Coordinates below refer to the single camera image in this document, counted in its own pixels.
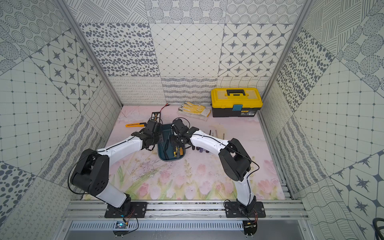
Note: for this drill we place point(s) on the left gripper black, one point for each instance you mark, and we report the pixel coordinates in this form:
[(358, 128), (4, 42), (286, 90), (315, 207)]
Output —
[(156, 132)]

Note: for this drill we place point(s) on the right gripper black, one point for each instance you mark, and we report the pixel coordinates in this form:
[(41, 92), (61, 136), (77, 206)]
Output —
[(173, 140)]

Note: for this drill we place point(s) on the teal plastic storage box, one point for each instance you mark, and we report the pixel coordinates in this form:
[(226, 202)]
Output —
[(169, 149)]

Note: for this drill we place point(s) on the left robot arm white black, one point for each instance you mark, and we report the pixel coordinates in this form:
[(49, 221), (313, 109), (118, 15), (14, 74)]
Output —
[(91, 172)]

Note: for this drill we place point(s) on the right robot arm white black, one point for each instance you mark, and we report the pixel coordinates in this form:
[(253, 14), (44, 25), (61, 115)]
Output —
[(235, 160)]

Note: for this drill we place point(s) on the yellow utility knife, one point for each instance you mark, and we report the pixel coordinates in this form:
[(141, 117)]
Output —
[(141, 125)]

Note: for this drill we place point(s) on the black balanced charging board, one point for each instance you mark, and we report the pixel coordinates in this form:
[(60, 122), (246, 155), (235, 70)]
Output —
[(156, 116)]

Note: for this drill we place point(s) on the yellow white work gloves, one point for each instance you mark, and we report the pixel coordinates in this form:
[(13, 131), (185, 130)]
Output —
[(194, 111)]

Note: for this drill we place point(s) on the yellow black toolbox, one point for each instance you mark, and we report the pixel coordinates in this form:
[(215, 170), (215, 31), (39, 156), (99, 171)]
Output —
[(235, 102)]

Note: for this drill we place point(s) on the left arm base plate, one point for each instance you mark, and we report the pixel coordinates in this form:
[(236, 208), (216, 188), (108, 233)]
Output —
[(133, 209)]

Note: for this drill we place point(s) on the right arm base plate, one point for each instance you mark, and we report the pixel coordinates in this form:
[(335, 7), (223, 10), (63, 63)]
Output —
[(237, 210)]

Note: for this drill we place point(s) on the white slotted cable duct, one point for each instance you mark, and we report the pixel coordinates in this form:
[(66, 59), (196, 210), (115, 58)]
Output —
[(157, 225)]

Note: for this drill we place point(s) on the aluminium rail frame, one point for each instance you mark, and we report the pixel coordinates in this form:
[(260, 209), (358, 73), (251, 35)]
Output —
[(187, 210)]

